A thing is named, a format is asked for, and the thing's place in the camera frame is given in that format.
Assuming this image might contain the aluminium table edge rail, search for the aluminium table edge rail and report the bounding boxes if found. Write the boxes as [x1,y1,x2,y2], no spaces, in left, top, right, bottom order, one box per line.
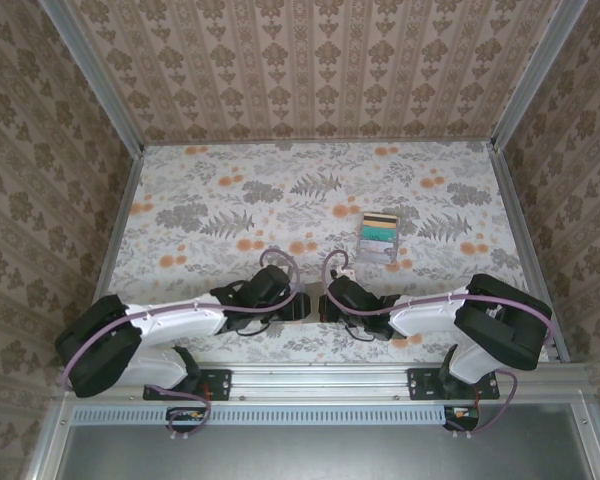
[489,142,574,364]
[77,148,146,364]

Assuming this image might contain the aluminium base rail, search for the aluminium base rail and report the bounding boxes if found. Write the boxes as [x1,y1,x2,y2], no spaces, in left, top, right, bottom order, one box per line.
[62,363,589,407]

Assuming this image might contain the small electronics board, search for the small electronics board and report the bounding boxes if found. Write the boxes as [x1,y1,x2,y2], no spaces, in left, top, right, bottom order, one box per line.
[165,407,206,434]
[444,405,481,432]

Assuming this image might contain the thin black right gripper wire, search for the thin black right gripper wire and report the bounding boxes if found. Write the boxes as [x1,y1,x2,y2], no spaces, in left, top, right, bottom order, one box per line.
[343,324,377,344]

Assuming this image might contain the clear acrylic card stand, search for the clear acrylic card stand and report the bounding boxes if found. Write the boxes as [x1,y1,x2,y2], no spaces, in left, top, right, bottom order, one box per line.
[355,211,401,266]

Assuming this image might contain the white printed card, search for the white printed card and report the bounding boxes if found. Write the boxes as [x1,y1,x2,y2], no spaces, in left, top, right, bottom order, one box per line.
[359,238,398,264]

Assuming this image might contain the aluminium frame post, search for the aluminium frame post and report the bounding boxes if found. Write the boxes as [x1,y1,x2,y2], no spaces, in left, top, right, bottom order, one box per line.
[39,0,146,154]
[490,0,589,149]

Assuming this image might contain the teal card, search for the teal card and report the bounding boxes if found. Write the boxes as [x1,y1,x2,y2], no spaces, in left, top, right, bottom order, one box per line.
[361,223,399,241]

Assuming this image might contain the grey metal sheet panel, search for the grey metal sheet panel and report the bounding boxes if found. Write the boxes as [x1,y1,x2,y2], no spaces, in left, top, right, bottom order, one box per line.
[59,424,589,480]

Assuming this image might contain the grey slotted cable duct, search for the grey slotted cable duct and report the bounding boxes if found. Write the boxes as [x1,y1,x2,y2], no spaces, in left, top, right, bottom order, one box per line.
[72,405,447,426]

